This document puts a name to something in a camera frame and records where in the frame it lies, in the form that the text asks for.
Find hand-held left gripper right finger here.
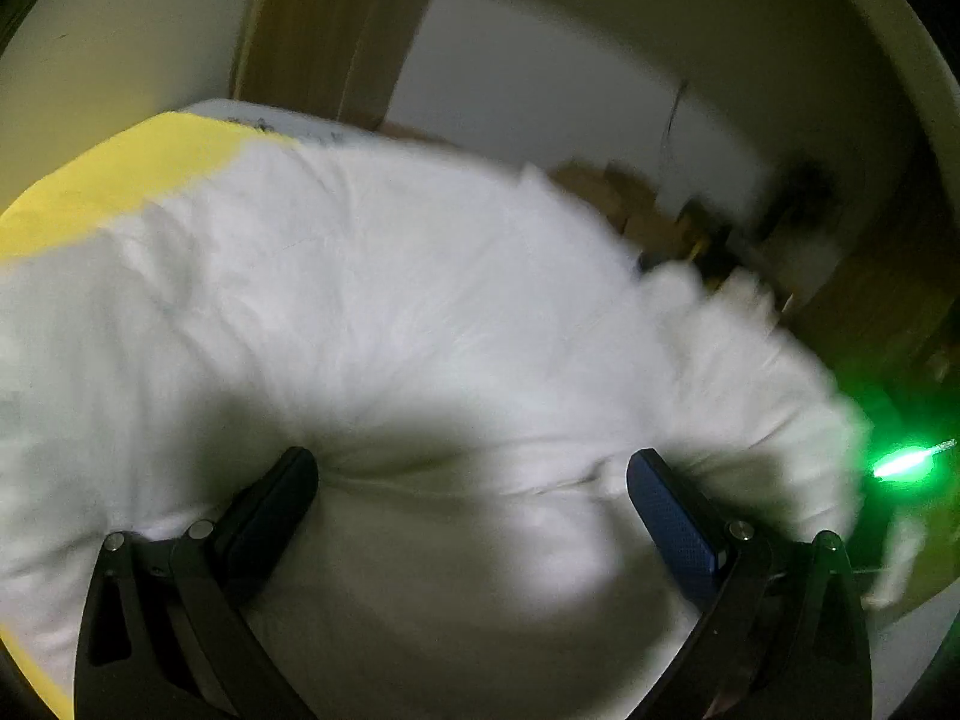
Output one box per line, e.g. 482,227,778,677
625,448,875,720

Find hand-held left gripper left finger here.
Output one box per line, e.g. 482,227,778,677
73,446,320,720

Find white puffer jacket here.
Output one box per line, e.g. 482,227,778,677
0,139,875,720

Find wooden board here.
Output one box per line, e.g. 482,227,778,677
780,187,960,410

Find open cardboard box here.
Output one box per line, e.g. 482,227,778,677
550,157,677,242

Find yellow cloth mat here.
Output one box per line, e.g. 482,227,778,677
0,111,302,720

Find wooden wardrobe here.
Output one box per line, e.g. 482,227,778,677
231,0,460,134

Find black wall cable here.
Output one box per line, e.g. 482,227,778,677
658,78,689,167

